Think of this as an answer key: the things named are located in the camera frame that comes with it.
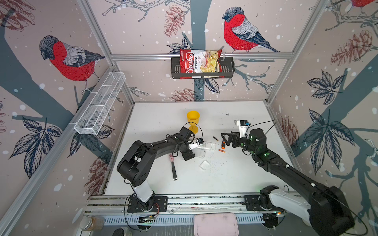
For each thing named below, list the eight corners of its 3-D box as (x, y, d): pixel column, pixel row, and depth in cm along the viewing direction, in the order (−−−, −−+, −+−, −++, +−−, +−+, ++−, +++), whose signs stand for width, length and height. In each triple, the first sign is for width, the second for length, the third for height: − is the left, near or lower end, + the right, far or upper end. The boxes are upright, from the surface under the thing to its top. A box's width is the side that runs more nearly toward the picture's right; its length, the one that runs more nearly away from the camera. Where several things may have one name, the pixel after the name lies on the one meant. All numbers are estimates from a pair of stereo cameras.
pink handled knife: (173, 180, 83) (173, 179, 81) (169, 156, 93) (168, 155, 91) (178, 179, 84) (177, 178, 82) (173, 155, 93) (172, 154, 91)
